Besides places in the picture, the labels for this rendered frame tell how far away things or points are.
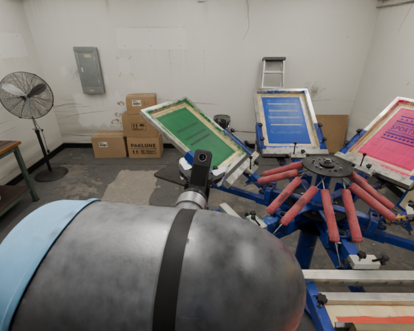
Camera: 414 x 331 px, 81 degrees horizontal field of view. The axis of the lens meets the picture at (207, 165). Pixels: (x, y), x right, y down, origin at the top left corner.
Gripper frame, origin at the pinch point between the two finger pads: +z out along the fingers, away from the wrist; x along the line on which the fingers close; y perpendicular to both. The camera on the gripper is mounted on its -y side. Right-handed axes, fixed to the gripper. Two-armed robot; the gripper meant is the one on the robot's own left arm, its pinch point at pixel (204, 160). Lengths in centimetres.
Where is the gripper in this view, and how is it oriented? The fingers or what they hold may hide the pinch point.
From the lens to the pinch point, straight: 77.7
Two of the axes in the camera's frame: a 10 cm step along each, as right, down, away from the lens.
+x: 9.8, 1.8, -0.5
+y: -1.4, 8.7, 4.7
